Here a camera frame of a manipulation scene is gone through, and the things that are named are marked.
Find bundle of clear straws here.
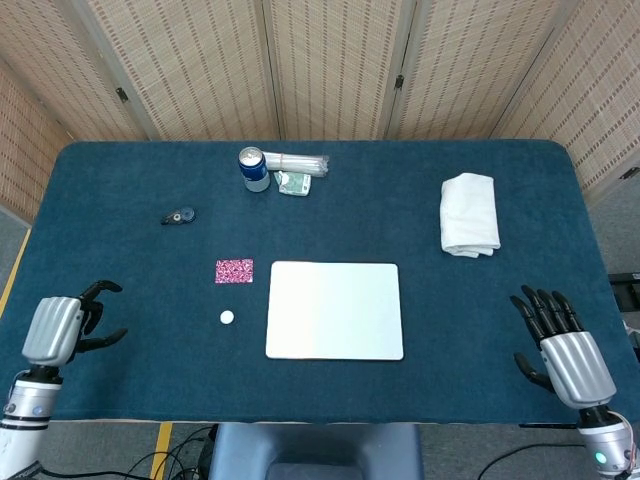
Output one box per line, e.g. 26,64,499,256
262,151,331,178

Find white rectangular board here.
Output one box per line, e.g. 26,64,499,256
265,260,405,361

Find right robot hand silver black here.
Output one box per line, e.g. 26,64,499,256
509,284,617,411

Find black correction tape dispenser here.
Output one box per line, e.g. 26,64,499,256
160,206,197,226

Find pink patterned card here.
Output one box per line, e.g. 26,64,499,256
214,258,255,285

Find blue table cloth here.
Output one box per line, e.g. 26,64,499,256
0,139,634,425

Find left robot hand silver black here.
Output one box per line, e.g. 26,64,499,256
21,279,129,369

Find green tissue packet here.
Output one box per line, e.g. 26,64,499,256
274,170,313,197

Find black floor cables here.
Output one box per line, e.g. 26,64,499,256
39,424,219,480

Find folded white towel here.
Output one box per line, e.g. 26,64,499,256
439,172,502,259

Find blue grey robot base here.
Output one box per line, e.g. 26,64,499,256
207,422,425,480

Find black floor cable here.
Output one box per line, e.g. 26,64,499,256
477,442,596,480

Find blue soda can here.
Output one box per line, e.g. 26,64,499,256
238,146,272,194

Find bamboo folding screen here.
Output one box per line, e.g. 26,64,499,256
0,0,640,224

